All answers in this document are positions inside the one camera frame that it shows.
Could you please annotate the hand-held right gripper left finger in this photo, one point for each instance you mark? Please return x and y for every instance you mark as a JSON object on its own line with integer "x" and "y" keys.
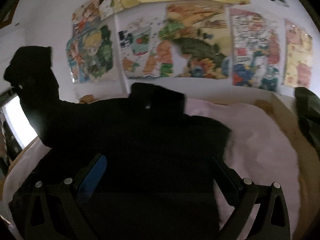
{"x": 92, "y": 178}

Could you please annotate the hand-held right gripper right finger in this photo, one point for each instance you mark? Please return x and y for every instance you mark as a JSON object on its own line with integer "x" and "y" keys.
{"x": 226, "y": 180}

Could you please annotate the black jacket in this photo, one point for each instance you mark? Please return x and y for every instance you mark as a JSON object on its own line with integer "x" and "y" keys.
{"x": 137, "y": 142}

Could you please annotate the pink blanket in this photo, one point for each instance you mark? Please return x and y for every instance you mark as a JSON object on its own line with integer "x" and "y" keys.
{"x": 262, "y": 150}

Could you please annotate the bright window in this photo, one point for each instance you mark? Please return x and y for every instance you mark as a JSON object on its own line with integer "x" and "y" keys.
{"x": 17, "y": 120}

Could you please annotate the dark green garment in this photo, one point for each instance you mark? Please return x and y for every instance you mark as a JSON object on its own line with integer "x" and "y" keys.
{"x": 307, "y": 110}

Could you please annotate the group of colourful wall drawings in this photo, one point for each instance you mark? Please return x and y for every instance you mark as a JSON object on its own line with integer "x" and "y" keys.
{"x": 200, "y": 42}

